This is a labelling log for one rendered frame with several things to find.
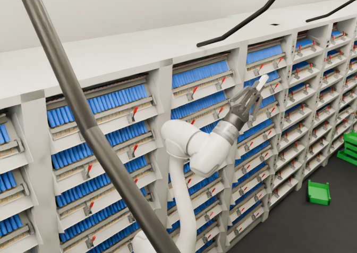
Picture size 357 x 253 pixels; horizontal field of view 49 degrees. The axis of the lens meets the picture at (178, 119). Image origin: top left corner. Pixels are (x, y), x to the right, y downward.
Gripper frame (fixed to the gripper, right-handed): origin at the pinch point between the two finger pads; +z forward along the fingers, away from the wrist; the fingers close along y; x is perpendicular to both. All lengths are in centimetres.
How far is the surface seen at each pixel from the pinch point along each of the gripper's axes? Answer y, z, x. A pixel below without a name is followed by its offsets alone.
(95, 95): 43, -37, 42
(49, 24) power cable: 58, -45, -76
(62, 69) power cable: 53, -49, -77
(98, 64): 50, -25, 46
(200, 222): -67, -54, 118
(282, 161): -127, 32, 176
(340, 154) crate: -235, 108, 260
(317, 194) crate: -197, 38, 206
